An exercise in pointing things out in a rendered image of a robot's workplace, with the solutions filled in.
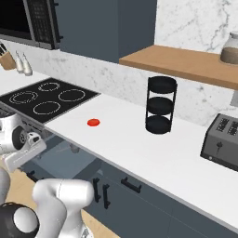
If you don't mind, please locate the open dark blue drawer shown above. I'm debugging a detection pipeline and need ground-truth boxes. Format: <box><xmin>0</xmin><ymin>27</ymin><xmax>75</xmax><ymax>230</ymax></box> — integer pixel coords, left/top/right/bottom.
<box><xmin>20</xmin><ymin>131</ymin><xmax>105</xmax><ymax>184</ymax></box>

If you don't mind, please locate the wooden knife block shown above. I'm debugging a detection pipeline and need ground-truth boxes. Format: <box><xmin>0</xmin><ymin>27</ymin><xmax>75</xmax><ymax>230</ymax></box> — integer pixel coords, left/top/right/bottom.
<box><xmin>0</xmin><ymin>43</ymin><xmax>17</xmax><ymax>72</ymax></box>

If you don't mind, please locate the glass jar with lid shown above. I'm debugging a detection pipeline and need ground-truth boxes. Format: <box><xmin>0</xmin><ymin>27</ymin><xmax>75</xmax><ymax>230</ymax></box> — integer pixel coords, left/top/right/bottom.
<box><xmin>219</xmin><ymin>31</ymin><xmax>238</xmax><ymax>66</ymax></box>

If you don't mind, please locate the black microwave oven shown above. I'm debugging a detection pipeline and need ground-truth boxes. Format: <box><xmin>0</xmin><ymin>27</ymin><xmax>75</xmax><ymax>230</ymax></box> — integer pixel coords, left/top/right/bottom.
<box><xmin>0</xmin><ymin>0</ymin><xmax>62</xmax><ymax>51</ymax></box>

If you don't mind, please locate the white shaker bottle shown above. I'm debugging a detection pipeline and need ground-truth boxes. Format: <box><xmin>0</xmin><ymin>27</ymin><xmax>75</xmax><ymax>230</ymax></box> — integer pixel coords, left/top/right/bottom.
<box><xmin>21</xmin><ymin>52</ymin><xmax>33</xmax><ymax>77</ymax></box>
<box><xmin>15</xmin><ymin>50</ymin><xmax>25</xmax><ymax>74</ymax></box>

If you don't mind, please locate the dark blue drawer front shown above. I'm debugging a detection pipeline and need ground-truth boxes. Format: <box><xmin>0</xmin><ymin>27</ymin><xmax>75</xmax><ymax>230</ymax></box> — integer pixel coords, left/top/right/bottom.
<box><xmin>100</xmin><ymin>159</ymin><xmax>179</xmax><ymax>218</ymax></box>

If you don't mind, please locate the black hob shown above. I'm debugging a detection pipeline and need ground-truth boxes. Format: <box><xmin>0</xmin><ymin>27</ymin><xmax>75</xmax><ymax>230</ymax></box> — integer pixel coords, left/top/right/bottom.
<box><xmin>0</xmin><ymin>77</ymin><xmax>101</xmax><ymax>126</ymax></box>

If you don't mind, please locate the grey toaster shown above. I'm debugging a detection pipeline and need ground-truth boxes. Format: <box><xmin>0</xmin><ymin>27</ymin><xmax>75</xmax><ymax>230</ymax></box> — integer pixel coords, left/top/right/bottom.
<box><xmin>200</xmin><ymin>112</ymin><xmax>238</xmax><ymax>172</ymax></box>

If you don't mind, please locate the black three-tier stand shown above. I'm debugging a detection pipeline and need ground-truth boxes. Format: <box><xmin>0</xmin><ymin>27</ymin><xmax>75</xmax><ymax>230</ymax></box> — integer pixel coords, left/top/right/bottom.
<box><xmin>145</xmin><ymin>75</ymin><xmax>179</xmax><ymax>136</ymax></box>

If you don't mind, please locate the wooden wall shelf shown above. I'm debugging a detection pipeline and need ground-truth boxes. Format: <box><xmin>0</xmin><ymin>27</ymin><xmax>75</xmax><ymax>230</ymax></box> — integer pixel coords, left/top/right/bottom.
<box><xmin>118</xmin><ymin>45</ymin><xmax>238</xmax><ymax>91</ymax></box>

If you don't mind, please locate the black cupboard door handle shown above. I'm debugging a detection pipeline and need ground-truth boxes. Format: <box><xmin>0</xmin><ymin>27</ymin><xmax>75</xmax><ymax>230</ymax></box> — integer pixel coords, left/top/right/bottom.
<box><xmin>102</xmin><ymin>183</ymin><xmax>112</xmax><ymax>210</ymax></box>
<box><xmin>92</xmin><ymin>178</ymin><xmax>102</xmax><ymax>204</ymax></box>

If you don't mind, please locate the dark blue wall cupboard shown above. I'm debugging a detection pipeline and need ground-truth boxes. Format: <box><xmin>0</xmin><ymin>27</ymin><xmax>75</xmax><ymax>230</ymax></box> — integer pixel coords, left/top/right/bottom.
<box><xmin>55</xmin><ymin>0</ymin><xmax>158</xmax><ymax>65</ymax></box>

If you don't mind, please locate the grey measuring cup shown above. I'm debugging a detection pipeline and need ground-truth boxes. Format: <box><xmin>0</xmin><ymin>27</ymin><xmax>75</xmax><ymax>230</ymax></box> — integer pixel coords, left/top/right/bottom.
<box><xmin>69</xmin><ymin>143</ymin><xmax>82</xmax><ymax>155</ymax></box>

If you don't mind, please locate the dark blue cupboard door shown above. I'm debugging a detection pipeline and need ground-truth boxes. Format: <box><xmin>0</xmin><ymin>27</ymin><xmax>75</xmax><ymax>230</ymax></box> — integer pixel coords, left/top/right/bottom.
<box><xmin>81</xmin><ymin>168</ymin><xmax>103</xmax><ymax>223</ymax></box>
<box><xmin>100</xmin><ymin>177</ymin><xmax>172</xmax><ymax>238</ymax></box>

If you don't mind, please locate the dark blue cabinet front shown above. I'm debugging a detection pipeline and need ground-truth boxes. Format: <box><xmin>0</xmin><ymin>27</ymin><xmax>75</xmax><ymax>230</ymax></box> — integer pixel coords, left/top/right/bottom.
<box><xmin>169</xmin><ymin>198</ymin><xmax>238</xmax><ymax>238</ymax></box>

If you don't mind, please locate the small red round object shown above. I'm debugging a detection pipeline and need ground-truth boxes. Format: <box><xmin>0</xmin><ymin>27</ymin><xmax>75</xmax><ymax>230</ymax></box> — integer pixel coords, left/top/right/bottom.
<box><xmin>86</xmin><ymin>118</ymin><xmax>101</xmax><ymax>127</ymax></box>

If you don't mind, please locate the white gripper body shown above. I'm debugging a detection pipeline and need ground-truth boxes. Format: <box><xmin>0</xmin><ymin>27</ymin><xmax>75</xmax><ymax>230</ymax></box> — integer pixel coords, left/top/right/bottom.
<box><xmin>1</xmin><ymin>141</ymin><xmax>47</xmax><ymax>174</ymax></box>

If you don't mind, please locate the black open drawer handle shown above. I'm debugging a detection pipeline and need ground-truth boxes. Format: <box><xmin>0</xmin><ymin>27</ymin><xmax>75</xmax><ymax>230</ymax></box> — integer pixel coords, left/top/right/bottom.
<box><xmin>25</xmin><ymin>169</ymin><xmax>40</xmax><ymax>183</ymax></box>

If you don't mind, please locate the oven control panel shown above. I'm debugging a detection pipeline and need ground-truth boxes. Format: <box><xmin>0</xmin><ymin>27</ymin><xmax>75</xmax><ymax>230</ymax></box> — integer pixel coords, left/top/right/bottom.
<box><xmin>0</xmin><ymin>105</ymin><xmax>48</xmax><ymax>135</ymax></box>

